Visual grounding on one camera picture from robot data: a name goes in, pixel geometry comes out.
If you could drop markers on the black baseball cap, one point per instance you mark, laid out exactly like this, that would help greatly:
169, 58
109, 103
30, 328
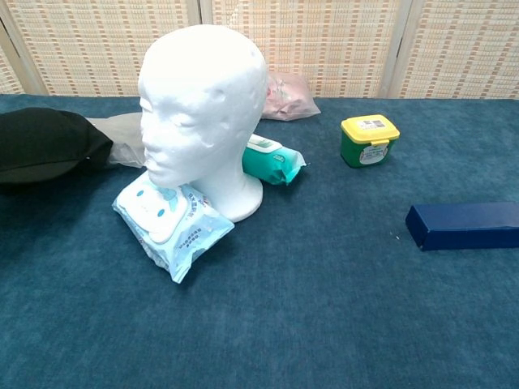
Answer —
44, 142

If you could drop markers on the white foam mannequin head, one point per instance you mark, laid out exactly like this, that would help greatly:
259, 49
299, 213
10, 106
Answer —
202, 101

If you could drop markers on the teal wet wipes pack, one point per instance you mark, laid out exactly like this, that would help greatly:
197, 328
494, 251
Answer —
271, 162

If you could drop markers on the light blue wet wipes pack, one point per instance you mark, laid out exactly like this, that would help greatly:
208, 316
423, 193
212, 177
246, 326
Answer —
194, 239

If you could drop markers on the pink bagged cloth pack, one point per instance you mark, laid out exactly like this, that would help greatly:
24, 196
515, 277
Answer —
288, 101

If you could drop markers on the green tub with yellow lid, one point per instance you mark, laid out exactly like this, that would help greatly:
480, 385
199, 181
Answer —
365, 142

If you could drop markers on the grey bagged cloth pack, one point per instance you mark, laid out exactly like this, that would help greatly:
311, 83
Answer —
125, 138

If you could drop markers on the dark blue rectangular box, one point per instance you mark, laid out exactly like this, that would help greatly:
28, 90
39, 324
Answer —
466, 227

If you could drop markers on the folding bamboo screen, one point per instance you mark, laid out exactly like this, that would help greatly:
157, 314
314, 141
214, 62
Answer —
101, 48

